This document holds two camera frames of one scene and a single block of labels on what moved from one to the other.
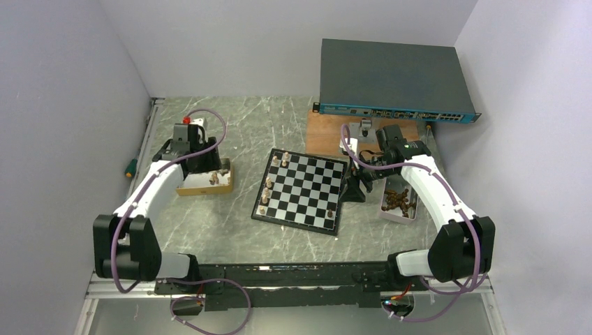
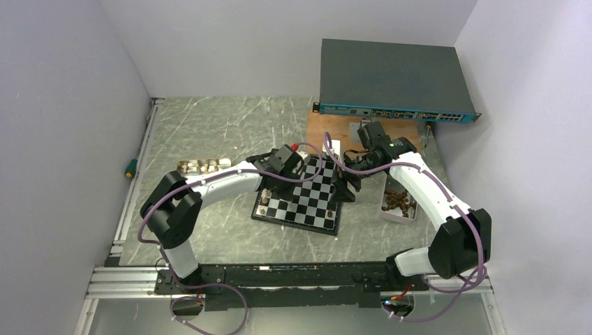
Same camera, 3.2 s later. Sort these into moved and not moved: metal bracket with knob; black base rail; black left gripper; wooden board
Moved: black left gripper
Not moved: black base rail; metal bracket with knob; wooden board
